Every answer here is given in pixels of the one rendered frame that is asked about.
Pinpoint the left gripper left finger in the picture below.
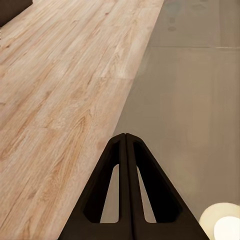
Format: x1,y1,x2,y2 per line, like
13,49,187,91
58,133,133,240

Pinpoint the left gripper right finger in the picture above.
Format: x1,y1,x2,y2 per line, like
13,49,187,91
125,133,210,240

